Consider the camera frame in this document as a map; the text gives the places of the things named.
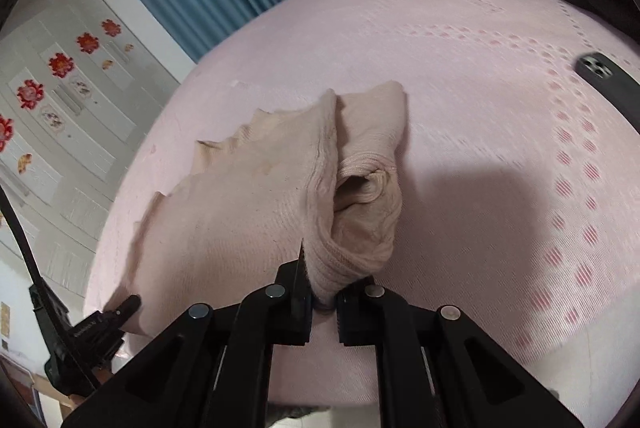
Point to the white wardrobe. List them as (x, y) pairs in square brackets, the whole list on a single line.
[(75, 148)]

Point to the bed with pink sheet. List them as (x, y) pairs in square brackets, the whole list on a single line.
[(475, 108)]

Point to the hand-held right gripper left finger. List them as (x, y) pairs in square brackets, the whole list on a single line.
[(295, 298)]

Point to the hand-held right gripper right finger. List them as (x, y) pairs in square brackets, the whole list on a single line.
[(355, 313)]

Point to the black smartphone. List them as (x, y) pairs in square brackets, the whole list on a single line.
[(607, 76)]

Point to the red paper wardrobe decoration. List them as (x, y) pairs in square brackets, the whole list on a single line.
[(61, 64), (4, 133), (30, 93), (87, 42), (111, 27)]

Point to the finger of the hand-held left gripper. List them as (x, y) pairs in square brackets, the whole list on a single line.
[(126, 307)]

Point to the pink knitted sweater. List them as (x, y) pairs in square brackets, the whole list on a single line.
[(225, 218)]

